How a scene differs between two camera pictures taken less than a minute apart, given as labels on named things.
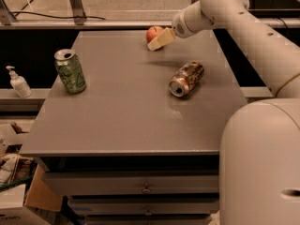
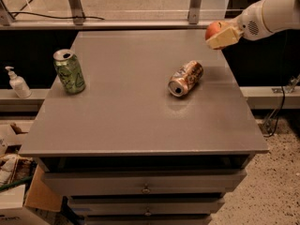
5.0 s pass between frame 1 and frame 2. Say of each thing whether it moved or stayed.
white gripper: moved
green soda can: stayed
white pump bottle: stayed
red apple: moved
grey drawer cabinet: stayed
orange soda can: stayed
